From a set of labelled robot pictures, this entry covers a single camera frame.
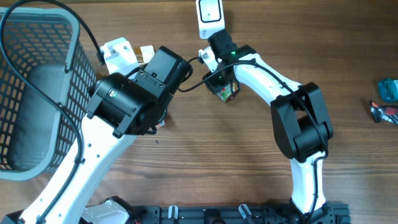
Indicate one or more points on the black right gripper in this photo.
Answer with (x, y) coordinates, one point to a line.
(214, 83)

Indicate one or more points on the green lid jar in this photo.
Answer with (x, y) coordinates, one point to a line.
(229, 92)

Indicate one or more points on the red white small packet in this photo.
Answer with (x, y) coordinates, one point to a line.
(161, 124)

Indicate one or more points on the brown Pantree snack pouch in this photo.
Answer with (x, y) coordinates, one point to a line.
(144, 54)

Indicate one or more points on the black red hex wrench pack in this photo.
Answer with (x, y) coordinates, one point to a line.
(383, 113)

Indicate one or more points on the blue Listerine mouthwash bottle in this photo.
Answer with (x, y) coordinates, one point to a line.
(388, 90)

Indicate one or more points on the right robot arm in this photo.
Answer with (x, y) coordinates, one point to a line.
(301, 124)

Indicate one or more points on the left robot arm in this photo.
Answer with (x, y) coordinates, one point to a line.
(122, 107)

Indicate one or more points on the white barcode scanner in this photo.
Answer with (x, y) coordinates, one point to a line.
(210, 17)

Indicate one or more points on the grey plastic mesh basket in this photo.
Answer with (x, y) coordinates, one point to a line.
(47, 74)

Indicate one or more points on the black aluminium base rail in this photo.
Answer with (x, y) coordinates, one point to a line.
(329, 213)

